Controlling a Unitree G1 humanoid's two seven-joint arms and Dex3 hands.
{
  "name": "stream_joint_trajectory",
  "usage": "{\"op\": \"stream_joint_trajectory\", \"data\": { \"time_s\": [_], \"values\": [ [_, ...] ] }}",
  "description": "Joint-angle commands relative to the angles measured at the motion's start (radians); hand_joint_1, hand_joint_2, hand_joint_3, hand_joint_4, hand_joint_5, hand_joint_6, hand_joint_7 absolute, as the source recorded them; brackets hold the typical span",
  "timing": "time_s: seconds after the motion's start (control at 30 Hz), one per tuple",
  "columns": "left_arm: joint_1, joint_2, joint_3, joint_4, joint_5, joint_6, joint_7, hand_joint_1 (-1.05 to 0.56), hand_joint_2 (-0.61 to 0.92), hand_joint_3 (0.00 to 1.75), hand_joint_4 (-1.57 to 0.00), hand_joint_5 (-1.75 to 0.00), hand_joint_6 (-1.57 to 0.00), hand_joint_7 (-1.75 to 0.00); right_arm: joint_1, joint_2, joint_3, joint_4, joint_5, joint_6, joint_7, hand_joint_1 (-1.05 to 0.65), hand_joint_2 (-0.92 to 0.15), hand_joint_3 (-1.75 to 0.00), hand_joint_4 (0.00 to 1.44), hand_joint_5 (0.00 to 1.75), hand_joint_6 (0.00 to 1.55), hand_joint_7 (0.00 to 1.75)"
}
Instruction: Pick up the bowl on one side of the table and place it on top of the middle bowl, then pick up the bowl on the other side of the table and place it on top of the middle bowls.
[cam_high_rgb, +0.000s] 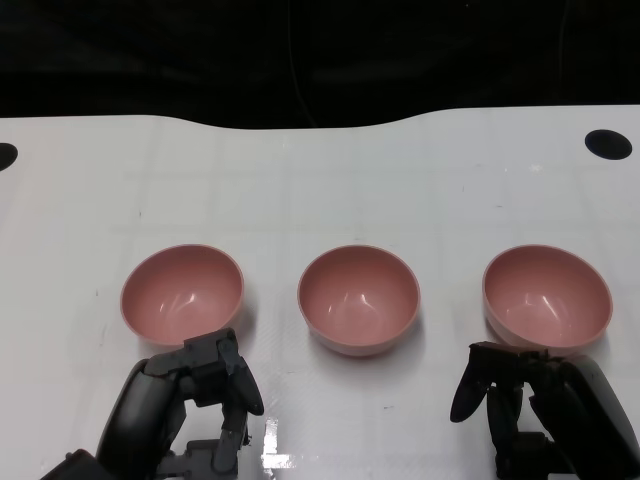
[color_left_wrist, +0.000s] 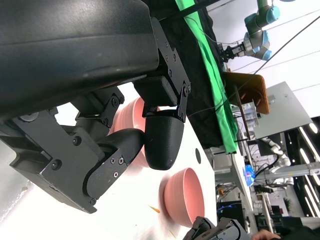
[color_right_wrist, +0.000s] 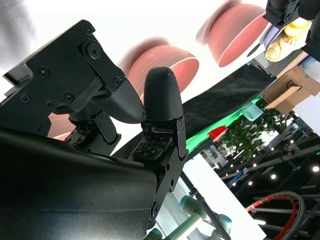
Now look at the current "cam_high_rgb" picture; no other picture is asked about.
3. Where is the black backdrop cloth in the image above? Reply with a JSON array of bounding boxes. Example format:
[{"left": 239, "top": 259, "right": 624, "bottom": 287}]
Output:
[{"left": 0, "top": 0, "right": 640, "bottom": 133}]

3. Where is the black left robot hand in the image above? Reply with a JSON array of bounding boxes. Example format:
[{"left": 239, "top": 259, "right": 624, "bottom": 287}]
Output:
[{"left": 94, "top": 327, "right": 266, "bottom": 480}]

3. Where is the pink plastic bowl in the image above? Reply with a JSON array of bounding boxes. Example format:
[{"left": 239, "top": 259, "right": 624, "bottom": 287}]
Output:
[
  {"left": 119, "top": 243, "right": 246, "bottom": 348},
  {"left": 297, "top": 243, "right": 422, "bottom": 358},
  {"left": 482, "top": 243, "right": 614, "bottom": 351}
]

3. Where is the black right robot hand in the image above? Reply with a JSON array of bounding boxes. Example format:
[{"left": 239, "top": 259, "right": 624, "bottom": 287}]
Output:
[{"left": 449, "top": 341, "right": 640, "bottom": 480}]

